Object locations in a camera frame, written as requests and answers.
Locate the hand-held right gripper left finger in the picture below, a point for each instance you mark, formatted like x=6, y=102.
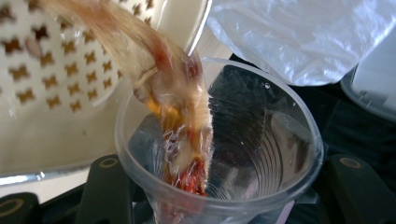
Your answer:
x=146, y=140

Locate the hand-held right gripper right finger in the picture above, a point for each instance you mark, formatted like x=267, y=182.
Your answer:
x=292, y=146

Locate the clear plastic cup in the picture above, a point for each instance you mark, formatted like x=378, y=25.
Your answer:
x=249, y=130

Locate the soaked red and white fruit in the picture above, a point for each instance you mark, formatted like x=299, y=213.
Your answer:
x=174, y=102

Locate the beige bowl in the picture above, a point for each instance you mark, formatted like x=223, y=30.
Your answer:
x=62, y=137

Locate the beige perforated strainer basket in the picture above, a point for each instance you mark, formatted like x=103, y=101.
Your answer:
x=62, y=62

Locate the white plastic container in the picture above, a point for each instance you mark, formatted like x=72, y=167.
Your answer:
x=376, y=81

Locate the clear plastic bag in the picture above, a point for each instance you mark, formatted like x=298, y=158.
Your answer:
x=299, y=37

